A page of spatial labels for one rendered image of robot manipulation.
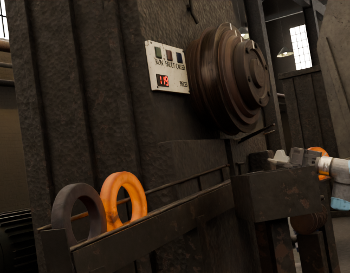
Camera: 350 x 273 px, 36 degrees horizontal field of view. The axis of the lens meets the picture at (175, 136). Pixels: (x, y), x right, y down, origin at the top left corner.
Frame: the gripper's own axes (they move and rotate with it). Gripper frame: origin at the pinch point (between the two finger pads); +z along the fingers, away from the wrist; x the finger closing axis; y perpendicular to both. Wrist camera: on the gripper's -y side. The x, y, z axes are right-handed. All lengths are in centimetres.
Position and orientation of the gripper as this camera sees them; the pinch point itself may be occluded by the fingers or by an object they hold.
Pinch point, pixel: (270, 161)
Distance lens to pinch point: 220.4
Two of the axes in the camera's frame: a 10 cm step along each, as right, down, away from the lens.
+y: 1.3, -9.9, -0.8
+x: -4.9, 0.1, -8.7
